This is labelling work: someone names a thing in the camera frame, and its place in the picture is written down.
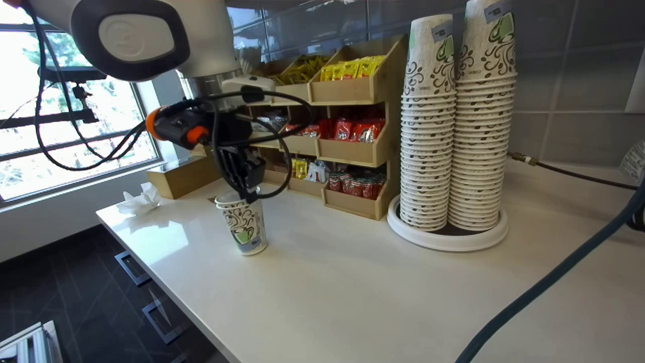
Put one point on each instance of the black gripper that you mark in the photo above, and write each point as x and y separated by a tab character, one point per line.
233	133

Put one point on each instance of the white patterned paper coffee cup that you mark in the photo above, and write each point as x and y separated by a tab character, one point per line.
245	233
224	201

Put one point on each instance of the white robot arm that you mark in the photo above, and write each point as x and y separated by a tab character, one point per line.
133	32

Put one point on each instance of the tall stack of paper cups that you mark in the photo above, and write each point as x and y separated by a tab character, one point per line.
426	133
484	121

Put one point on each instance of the low wooden packet box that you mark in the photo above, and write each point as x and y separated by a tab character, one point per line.
182	176

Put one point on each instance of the yellow and white packets pile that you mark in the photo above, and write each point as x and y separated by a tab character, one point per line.
311	170

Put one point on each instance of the red packets pile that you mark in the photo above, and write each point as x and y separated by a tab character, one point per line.
356	186
315	129
360	129

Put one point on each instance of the crumpled white tissue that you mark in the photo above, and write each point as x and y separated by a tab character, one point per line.
140	201

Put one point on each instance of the yellow sweetener packets pile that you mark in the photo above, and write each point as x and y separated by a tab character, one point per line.
354	66
305	70

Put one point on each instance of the small-bin wooden condiment organizer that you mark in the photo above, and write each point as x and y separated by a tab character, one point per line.
356	91

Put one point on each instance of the white round cup tray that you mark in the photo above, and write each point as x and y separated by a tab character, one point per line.
437	239

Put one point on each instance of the white metal rack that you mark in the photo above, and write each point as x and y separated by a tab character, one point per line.
32	344

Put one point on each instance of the white mesh object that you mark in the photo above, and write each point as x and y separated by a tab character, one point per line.
636	162

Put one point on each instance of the black orange wrist camera mount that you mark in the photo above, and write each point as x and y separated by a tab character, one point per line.
178	125

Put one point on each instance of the black camera stand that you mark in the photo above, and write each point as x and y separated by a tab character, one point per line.
71	75

